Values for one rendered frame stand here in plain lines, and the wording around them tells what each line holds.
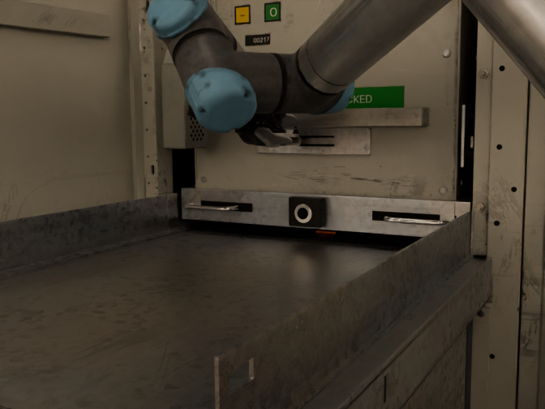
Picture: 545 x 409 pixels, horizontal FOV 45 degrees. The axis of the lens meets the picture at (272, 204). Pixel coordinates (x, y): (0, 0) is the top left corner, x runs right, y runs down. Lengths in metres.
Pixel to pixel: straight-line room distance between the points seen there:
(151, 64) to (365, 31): 0.63
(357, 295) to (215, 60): 0.34
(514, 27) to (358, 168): 0.76
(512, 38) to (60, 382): 0.41
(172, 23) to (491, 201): 0.51
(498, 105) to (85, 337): 0.64
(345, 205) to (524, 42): 0.77
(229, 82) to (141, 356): 0.33
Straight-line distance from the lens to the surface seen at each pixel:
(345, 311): 0.56
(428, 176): 1.07
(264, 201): 1.17
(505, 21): 0.37
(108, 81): 1.26
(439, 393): 0.87
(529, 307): 1.03
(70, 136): 1.21
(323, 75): 0.79
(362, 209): 1.10
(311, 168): 1.14
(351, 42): 0.74
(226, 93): 0.76
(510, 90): 1.00
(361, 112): 1.06
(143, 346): 0.63
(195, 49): 0.81
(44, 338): 0.68
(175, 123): 1.15
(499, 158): 1.00
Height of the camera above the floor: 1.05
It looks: 7 degrees down
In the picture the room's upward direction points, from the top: 1 degrees counter-clockwise
